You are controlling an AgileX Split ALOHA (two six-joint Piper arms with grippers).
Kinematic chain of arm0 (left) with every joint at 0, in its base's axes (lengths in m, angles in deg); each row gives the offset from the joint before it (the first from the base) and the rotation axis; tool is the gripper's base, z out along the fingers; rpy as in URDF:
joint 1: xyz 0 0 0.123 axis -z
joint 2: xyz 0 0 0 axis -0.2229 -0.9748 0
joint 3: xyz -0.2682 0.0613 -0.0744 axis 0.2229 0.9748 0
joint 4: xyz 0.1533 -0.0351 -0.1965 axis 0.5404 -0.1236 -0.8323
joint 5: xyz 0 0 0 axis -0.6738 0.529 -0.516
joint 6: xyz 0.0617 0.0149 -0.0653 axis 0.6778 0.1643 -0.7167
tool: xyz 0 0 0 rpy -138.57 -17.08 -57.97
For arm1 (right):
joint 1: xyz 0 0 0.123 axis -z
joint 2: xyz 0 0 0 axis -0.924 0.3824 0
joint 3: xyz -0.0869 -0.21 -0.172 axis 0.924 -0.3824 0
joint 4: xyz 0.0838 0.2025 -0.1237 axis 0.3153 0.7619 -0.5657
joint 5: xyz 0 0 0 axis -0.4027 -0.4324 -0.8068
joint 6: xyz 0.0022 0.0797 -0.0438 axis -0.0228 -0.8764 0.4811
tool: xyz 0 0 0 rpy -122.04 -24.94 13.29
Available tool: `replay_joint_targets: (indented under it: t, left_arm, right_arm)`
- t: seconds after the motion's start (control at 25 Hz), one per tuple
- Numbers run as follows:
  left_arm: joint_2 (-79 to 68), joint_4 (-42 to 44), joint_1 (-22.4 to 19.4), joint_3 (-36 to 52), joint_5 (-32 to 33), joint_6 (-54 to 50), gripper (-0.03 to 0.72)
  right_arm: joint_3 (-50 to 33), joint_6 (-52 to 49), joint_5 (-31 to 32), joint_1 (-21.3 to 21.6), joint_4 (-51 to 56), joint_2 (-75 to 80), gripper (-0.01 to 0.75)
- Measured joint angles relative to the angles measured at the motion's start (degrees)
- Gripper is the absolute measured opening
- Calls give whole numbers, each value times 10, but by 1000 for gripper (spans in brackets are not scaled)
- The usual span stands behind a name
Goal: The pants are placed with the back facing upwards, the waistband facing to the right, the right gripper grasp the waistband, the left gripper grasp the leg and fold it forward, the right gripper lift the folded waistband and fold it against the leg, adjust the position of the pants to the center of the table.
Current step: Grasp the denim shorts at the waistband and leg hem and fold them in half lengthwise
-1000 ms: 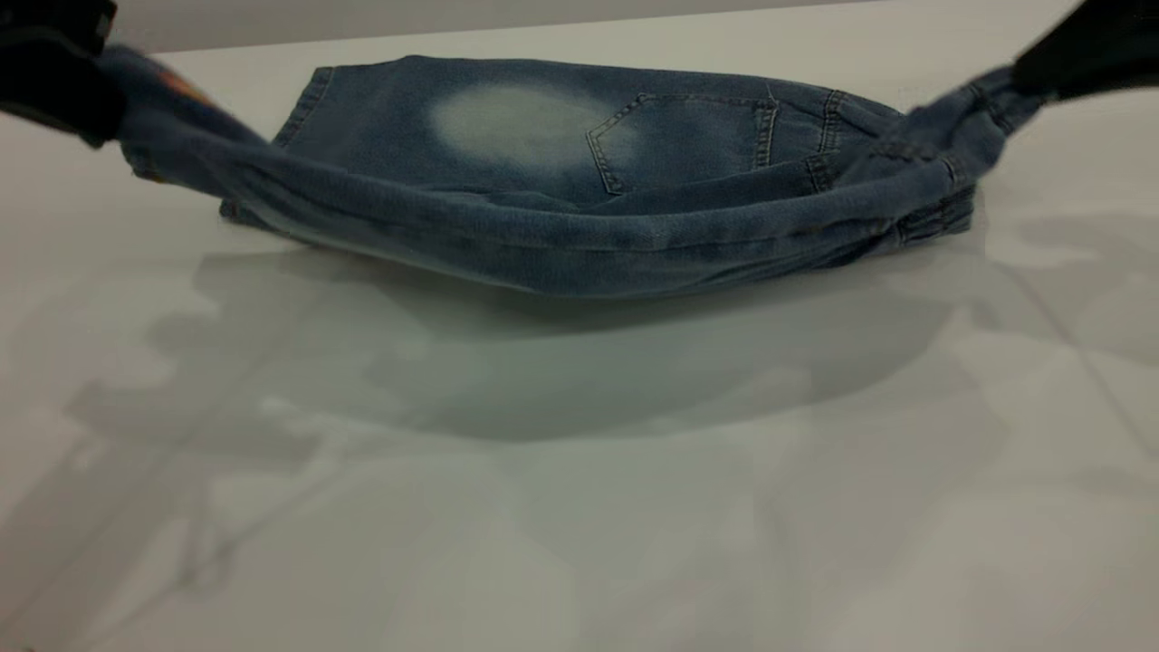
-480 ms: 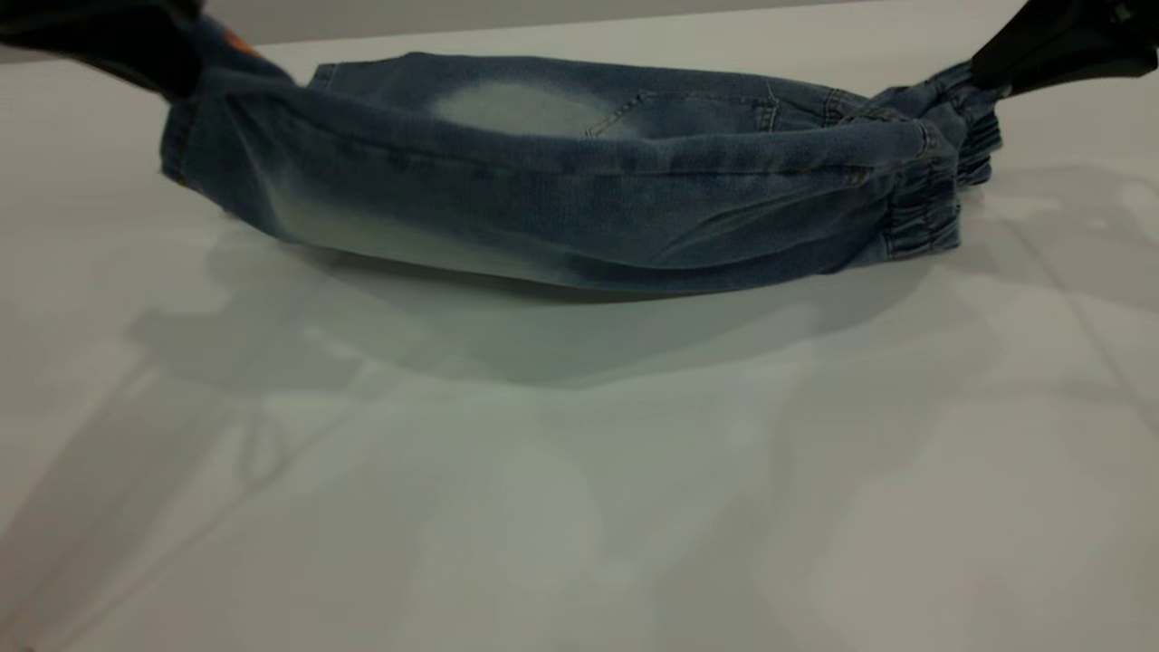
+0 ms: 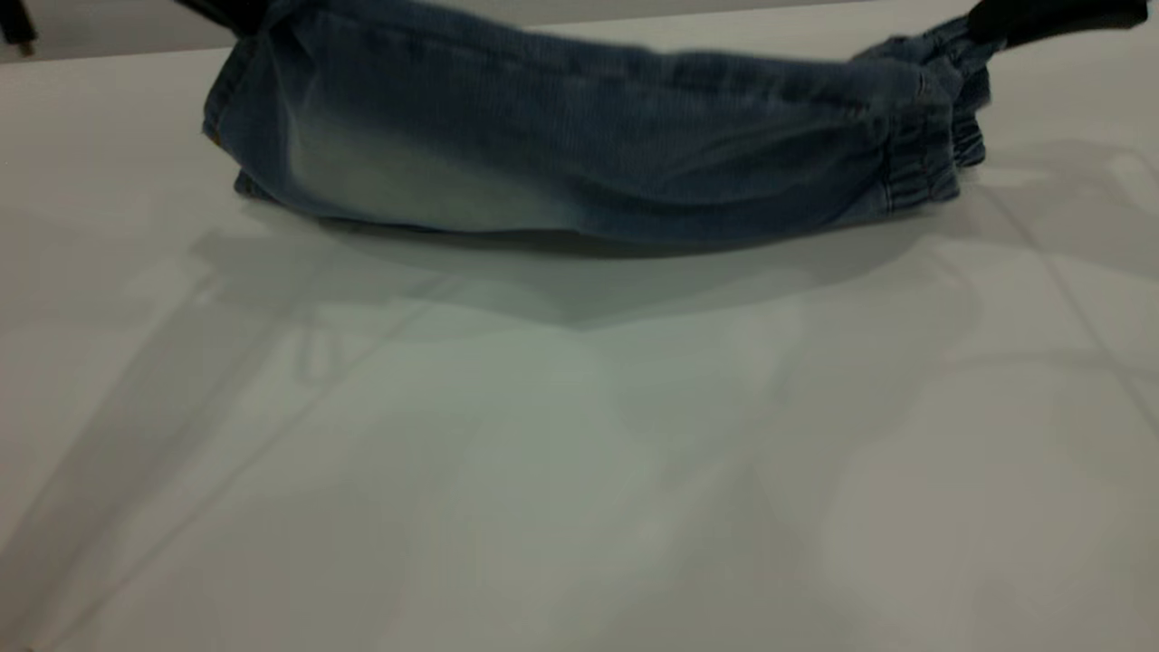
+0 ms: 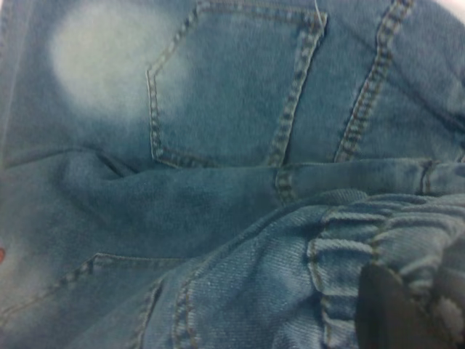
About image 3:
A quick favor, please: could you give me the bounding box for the blue denim shorts basketball print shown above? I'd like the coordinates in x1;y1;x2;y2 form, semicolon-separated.
201;0;995;251

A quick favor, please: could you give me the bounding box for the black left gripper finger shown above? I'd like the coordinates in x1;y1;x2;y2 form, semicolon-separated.
177;0;273;38

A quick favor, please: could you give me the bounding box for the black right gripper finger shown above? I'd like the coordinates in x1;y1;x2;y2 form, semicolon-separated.
968;0;1150;49

